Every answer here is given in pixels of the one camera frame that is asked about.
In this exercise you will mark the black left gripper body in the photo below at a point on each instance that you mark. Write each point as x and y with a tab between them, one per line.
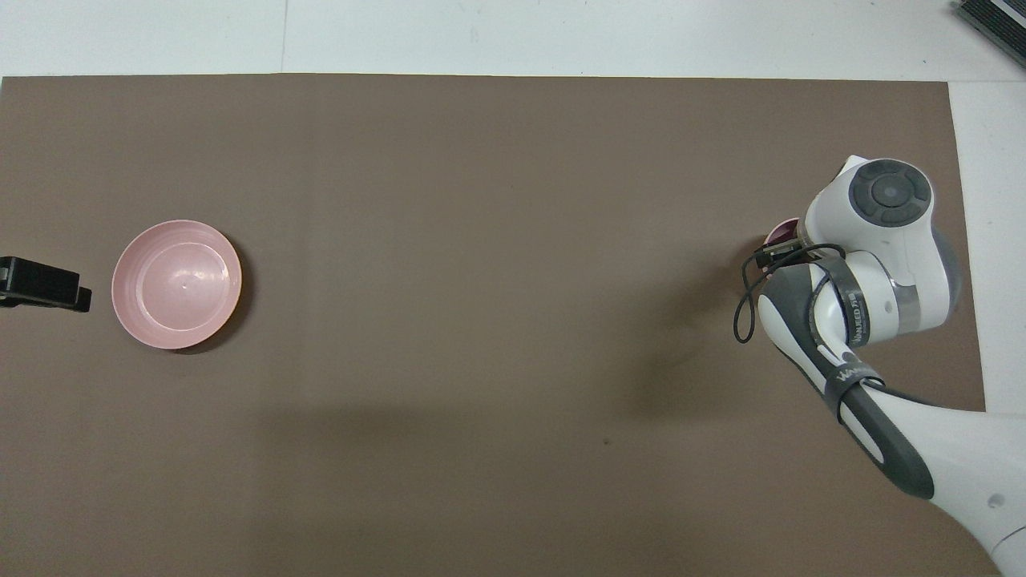
40	284

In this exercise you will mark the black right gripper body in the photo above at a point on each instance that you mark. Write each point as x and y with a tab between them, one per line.
777	256

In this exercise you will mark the dark grey ribbed device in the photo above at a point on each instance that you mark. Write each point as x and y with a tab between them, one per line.
998	20

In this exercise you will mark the pink plate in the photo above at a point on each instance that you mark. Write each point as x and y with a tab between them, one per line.
176	284

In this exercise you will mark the pink bowl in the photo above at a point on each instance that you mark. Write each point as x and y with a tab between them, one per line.
781	234

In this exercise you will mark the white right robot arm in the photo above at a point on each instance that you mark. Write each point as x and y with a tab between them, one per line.
882	264

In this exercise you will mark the brown table mat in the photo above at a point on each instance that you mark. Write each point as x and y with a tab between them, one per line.
481	320

